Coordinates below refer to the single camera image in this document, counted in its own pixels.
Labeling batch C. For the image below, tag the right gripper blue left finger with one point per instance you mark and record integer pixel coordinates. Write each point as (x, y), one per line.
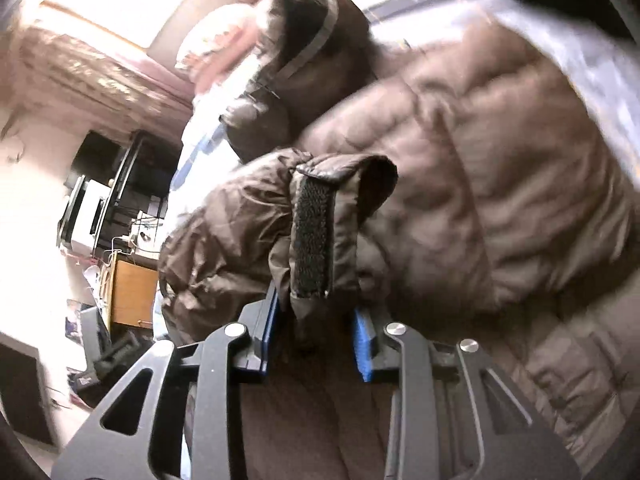
(135, 431)

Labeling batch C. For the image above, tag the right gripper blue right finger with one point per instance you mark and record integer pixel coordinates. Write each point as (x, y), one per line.
(454, 413)

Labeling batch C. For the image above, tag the brown puffer jacket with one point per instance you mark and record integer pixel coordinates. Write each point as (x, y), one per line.
(574, 355)

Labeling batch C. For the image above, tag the wooden bedside cabinet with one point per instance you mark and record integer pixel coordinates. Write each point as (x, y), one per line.
(128, 291)

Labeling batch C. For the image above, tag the white printer box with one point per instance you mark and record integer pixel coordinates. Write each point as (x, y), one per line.
(78, 227)

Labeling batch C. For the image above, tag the black monitor screen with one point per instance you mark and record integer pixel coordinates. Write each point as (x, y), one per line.
(141, 183)

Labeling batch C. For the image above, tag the pink floral pillow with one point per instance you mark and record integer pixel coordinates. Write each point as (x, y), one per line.
(217, 44)

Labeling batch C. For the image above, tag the light blue plaid bedsheet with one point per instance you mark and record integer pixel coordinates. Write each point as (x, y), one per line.
(550, 35)

